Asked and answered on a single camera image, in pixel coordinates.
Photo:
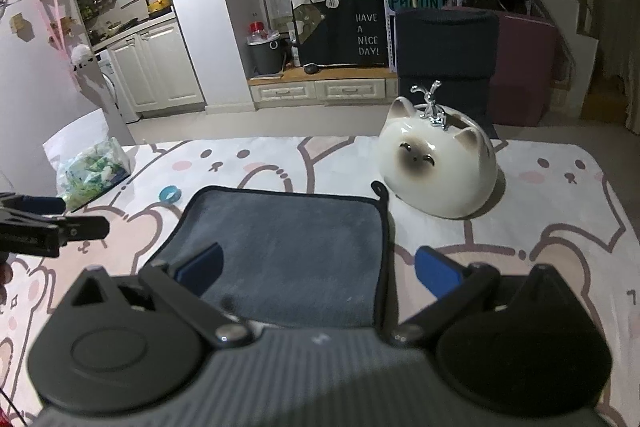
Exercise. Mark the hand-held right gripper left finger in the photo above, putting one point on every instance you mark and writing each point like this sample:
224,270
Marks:
201,266

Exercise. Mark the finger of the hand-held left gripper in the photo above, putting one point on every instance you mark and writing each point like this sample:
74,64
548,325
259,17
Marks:
75,228
40,204

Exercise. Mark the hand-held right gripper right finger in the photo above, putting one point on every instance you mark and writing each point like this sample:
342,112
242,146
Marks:
436,272

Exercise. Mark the grey towel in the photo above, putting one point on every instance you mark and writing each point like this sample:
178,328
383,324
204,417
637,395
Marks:
290,247

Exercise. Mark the person's left hand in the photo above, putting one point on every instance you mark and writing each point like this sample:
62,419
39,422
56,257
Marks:
4,274

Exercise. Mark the clear bag of green packets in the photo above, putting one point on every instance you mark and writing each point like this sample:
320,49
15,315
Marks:
95,172

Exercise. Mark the white panel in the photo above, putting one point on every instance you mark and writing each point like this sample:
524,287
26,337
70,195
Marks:
80,127

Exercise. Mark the cat shaped ceramic bowl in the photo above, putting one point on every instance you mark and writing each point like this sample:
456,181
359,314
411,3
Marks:
440,179

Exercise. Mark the bear printed tablecloth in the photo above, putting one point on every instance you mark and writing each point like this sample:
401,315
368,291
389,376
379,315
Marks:
550,217

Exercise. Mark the white washing machine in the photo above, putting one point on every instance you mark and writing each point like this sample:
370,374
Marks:
112,87

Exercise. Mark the silver rabbit figurine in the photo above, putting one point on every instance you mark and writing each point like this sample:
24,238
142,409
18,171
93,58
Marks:
431,112

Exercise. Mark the white kitchen cabinet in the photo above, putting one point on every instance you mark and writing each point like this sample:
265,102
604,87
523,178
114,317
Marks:
160,67

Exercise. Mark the white drawer cabinet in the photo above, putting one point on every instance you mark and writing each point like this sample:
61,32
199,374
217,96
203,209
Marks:
320,90

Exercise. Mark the dark fabric chair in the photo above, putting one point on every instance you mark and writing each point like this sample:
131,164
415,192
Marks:
445,57

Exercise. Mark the grey trash bin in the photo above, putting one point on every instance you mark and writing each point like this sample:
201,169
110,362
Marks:
266,57

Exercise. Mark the small black oval object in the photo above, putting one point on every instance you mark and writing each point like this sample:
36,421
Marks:
311,68

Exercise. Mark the yellow kettle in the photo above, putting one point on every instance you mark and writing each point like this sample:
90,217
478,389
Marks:
158,3

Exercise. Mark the red lid jar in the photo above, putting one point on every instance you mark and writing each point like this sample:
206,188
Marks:
256,32

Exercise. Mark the black printed curtain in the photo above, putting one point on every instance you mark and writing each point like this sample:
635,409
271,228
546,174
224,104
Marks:
345,32

